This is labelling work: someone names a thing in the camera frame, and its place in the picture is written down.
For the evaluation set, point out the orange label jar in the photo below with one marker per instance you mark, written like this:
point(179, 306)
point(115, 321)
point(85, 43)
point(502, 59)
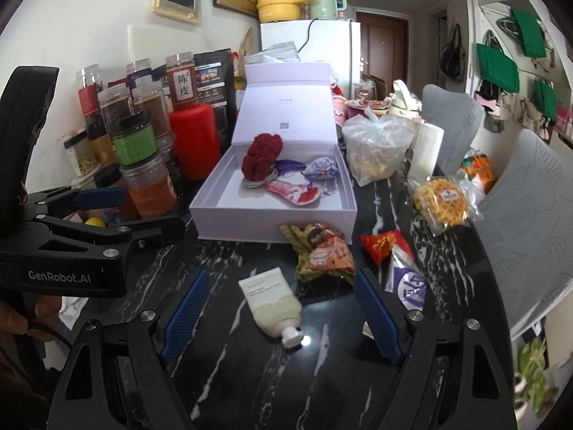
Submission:
point(150, 187)

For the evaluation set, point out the near grey leaf chair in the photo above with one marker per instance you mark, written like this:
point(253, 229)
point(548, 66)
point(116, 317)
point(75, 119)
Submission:
point(526, 231)

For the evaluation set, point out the mint green kettle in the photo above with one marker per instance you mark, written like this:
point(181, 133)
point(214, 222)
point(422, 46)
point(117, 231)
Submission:
point(326, 9)

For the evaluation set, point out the small red candy packet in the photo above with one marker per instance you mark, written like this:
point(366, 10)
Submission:
point(379, 246)

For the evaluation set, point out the jar with Chinese label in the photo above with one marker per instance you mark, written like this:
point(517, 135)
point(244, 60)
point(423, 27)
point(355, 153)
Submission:
point(182, 80)

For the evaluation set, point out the dark red fluffy pompom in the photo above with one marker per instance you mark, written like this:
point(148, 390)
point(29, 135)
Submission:
point(261, 157)

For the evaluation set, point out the green label jar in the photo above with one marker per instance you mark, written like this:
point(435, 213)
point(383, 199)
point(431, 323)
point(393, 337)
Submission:
point(134, 138)

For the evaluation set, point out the peanut snack bag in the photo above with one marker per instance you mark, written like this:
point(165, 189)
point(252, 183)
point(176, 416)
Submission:
point(322, 250)

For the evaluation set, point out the red canister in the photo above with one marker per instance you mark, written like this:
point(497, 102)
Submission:
point(196, 141)

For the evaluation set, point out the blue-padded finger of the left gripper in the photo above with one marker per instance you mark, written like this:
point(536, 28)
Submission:
point(63, 201)

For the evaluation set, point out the white hand cream tube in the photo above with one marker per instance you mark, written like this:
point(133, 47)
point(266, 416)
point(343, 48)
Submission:
point(274, 307)

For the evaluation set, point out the person's left hand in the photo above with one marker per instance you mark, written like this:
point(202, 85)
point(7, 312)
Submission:
point(46, 313)

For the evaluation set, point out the green tote bag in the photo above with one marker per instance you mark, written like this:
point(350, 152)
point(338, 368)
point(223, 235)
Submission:
point(498, 69)

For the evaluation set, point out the yellow pot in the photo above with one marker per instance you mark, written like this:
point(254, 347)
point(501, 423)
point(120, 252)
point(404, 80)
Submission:
point(280, 10)

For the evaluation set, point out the black printed box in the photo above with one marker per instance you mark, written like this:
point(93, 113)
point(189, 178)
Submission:
point(216, 87)

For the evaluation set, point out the white purple snack packet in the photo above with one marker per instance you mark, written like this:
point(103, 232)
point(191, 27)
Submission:
point(405, 280)

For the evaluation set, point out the brown door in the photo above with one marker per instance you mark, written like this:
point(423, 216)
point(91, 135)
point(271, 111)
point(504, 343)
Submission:
point(384, 45)

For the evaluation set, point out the lilac satin drawstring pouch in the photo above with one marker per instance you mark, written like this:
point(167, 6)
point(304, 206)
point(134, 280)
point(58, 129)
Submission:
point(324, 170)

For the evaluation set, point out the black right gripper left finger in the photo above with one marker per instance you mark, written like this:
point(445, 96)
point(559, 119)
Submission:
point(90, 393)

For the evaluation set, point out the far grey leaf chair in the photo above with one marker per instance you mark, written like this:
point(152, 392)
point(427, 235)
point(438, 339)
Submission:
point(460, 116)

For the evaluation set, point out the purple tassel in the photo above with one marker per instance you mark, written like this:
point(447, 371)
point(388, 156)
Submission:
point(285, 167)

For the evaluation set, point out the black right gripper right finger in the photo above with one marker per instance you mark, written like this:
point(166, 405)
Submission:
point(447, 376)

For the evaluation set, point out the yellow lemon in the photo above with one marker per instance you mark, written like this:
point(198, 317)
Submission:
point(96, 222)

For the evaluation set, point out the white open gift box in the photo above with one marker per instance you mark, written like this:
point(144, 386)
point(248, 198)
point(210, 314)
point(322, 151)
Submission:
point(292, 100)

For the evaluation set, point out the grey leaf chair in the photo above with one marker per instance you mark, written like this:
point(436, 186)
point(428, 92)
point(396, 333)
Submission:
point(460, 116)
point(526, 231)

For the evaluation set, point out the white mini fridge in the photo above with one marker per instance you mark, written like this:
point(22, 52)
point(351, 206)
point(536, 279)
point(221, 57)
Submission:
point(336, 42)

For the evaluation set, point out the wrapped waffle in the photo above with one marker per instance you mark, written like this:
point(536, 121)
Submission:
point(447, 202)

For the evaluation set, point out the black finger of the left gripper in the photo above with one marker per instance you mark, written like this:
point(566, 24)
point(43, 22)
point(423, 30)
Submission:
point(148, 233)

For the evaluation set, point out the plastic bag with container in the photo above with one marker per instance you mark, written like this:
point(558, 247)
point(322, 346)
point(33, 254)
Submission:
point(376, 145)

